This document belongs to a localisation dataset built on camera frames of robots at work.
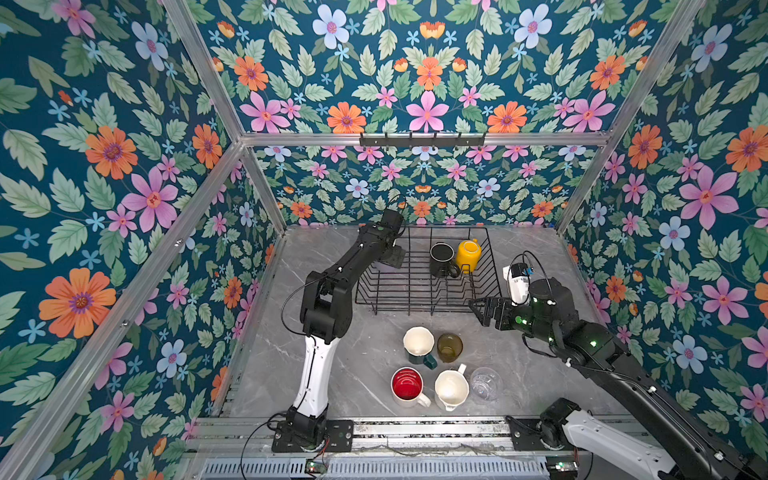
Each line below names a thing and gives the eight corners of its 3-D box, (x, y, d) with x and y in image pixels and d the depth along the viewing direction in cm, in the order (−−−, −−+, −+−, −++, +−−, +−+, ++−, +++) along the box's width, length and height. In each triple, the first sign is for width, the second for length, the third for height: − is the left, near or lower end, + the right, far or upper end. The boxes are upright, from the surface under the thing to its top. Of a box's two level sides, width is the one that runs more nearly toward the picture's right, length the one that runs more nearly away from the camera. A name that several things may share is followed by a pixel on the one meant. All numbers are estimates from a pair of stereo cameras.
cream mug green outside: (402, 374, 85) (402, 361, 76) (403, 342, 91) (402, 326, 83) (434, 374, 85) (437, 361, 76) (432, 342, 91) (434, 326, 83)
